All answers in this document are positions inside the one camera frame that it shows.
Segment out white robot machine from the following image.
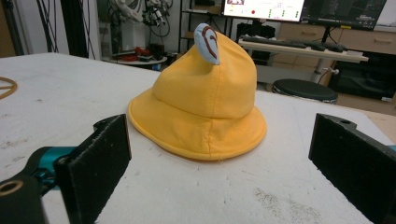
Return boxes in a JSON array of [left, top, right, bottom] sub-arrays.
[[107, 0, 172, 52]]

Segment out black hanging cables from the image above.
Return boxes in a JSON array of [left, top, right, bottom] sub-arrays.
[[35, 0, 60, 54]]

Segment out yellow bucket hat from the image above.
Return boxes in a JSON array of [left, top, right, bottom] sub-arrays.
[[127, 22, 268, 162]]

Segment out black keyboard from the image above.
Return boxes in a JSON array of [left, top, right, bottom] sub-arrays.
[[240, 35, 308, 49]]

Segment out wooden drawer cabinet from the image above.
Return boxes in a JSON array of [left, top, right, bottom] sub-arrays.
[[276, 22, 396, 56]]

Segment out bright computer monitor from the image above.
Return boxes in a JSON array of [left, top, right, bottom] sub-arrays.
[[221, 0, 306, 23]]

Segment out black round stool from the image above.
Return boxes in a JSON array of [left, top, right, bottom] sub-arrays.
[[271, 77, 339, 105]]

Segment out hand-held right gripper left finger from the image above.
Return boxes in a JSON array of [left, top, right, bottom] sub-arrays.
[[53, 113, 133, 224]]

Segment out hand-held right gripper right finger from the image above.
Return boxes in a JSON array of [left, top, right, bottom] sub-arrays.
[[307, 113, 396, 224]]

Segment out dark computer monitor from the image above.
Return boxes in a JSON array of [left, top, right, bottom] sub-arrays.
[[300, 0, 389, 32]]

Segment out black curtain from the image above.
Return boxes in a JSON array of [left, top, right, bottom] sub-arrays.
[[60, 0, 91, 59]]

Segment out round white side table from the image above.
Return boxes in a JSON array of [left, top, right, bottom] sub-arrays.
[[102, 55, 169, 71]]

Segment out wooden ring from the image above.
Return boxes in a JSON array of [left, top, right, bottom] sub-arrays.
[[0, 76, 19, 101]]

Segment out black metal shelf rack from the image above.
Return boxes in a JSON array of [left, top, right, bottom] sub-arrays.
[[177, 0, 233, 54]]

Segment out black computer mouse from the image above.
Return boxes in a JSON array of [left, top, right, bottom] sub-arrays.
[[323, 42, 347, 53]]

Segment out white desk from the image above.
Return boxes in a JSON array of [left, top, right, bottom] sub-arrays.
[[237, 38, 370, 84]]

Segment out red tool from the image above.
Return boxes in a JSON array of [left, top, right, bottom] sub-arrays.
[[117, 46, 152, 62]]

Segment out black case under desk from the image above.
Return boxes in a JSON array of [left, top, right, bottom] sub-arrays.
[[328, 50, 396, 103]]

